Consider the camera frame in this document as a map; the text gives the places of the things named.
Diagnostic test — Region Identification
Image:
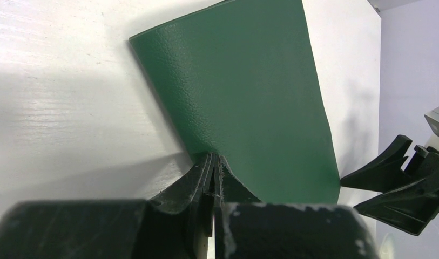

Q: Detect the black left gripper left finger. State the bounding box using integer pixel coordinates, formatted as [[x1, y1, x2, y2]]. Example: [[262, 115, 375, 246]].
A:
[[0, 153, 215, 258]]

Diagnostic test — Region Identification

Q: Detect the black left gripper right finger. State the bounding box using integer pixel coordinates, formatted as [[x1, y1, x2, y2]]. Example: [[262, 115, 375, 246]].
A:
[[214, 156, 379, 258]]

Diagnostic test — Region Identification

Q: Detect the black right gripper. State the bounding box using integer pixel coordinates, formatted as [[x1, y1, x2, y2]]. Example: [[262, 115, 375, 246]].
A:
[[340, 135, 439, 236]]

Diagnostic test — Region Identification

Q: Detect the green placemat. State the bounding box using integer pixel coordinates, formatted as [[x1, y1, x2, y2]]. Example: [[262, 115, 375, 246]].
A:
[[129, 0, 340, 203]]

